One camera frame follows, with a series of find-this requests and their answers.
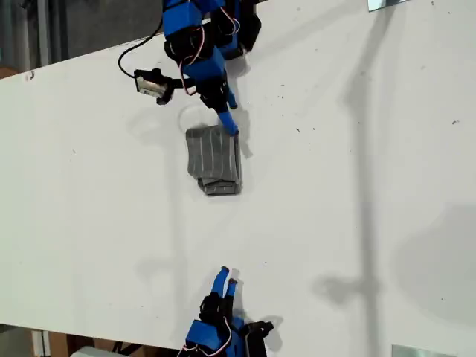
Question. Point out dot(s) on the grey white-striped towel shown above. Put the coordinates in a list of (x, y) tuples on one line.
[(212, 156)]

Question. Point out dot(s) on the white plastic box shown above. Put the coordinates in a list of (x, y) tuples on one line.
[(89, 352)]

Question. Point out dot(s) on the white table leg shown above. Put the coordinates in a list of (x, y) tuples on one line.
[(40, 344)]

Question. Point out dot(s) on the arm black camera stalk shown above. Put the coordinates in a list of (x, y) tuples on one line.
[(178, 82)]

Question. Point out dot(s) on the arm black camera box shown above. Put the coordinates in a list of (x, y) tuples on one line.
[(148, 83), (256, 342)]

